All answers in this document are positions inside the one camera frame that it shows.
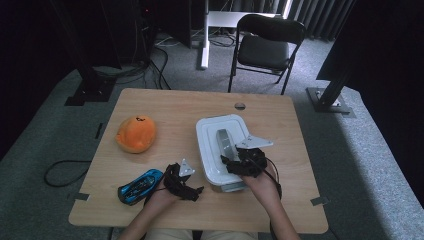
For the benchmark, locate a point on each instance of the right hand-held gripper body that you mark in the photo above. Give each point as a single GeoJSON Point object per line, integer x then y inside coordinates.
{"type": "Point", "coordinates": [251, 163]}

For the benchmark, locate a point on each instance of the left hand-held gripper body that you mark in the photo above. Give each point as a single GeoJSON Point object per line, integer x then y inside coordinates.
{"type": "Point", "coordinates": [175, 180]}

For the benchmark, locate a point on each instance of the translucent grey storage box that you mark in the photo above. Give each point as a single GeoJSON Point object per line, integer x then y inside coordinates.
{"type": "Point", "coordinates": [230, 187]}

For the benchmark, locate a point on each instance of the blue toy car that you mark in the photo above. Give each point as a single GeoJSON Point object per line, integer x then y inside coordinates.
{"type": "Point", "coordinates": [138, 187]}

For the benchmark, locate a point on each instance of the orange plush toy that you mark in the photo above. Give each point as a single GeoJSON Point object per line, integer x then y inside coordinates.
{"type": "Point", "coordinates": [136, 133]}

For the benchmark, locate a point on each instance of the person's left hand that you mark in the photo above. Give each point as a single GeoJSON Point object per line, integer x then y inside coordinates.
{"type": "Point", "coordinates": [160, 200]}

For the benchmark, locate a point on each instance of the person's right hand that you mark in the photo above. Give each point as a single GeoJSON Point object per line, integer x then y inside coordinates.
{"type": "Point", "coordinates": [265, 190]}

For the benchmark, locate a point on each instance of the person's legs in beige trousers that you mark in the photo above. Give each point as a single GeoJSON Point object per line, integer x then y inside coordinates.
{"type": "Point", "coordinates": [166, 235]}

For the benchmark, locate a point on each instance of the round grey table grommet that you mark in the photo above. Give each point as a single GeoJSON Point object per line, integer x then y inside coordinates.
{"type": "Point", "coordinates": [240, 106]}

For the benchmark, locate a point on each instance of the grey tape piece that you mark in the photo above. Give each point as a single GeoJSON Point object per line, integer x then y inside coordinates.
{"type": "Point", "coordinates": [320, 201]}
{"type": "Point", "coordinates": [80, 196]}

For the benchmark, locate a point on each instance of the black tape strip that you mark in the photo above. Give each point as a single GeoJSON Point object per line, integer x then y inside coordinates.
{"type": "Point", "coordinates": [98, 130]}

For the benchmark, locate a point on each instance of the black metal stand, grey plate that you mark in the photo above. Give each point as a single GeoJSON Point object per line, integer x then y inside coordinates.
{"type": "Point", "coordinates": [330, 100]}

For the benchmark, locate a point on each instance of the black folding chair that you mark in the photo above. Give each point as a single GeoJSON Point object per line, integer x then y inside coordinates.
{"type": "Point", "coordinates": [265, 50]}

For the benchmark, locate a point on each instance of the black metal stand, square base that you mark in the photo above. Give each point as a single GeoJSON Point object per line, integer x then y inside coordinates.
{"type": "Point", "coordinates": [90, 90]}

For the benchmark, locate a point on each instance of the black computer cabinet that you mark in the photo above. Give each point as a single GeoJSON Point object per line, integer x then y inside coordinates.
{"type": "Point", "coordinates": [130, 30]}

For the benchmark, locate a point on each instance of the grey pleated curtain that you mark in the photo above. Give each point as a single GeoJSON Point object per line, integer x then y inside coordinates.
{"type": "Point", "coordinates": [320, 16]}

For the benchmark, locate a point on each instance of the black cloth curtain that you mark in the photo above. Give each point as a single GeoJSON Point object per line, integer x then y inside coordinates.
{"type": "Point", "coordinates": [383, 50]}

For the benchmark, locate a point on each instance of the white desk frame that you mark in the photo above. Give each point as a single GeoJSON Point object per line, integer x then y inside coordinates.
{"type": "Point", "coordinates": [213, 20]}

